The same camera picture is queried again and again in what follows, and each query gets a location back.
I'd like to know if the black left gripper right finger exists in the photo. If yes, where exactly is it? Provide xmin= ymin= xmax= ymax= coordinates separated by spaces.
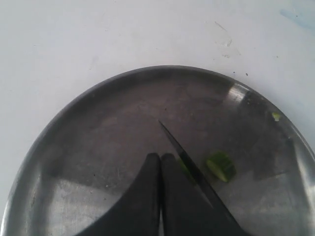
xmin=161 ymin=153 xmax=244 ymax=236

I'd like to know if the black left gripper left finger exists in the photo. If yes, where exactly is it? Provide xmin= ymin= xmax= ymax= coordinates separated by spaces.
xmin=78 ymin=153 xmax=161 ymax=236

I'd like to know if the black handled knife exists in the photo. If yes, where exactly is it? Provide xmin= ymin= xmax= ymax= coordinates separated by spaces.
xmin=158 ymin=120 xmax=220 ymax=205

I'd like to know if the green cucumber piece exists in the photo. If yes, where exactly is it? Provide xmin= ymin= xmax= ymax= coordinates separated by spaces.
xmin=205 ymin=151 xmax=236 ymax=182

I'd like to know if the small green vegetable bit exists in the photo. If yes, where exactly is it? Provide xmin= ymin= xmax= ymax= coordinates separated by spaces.
xmin=271 ymin=112 xmax=281 ymax=122

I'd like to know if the round steel plate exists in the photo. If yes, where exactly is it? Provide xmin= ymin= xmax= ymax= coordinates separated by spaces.
xmin=0 ymin=66 xmax=315 ymax=236

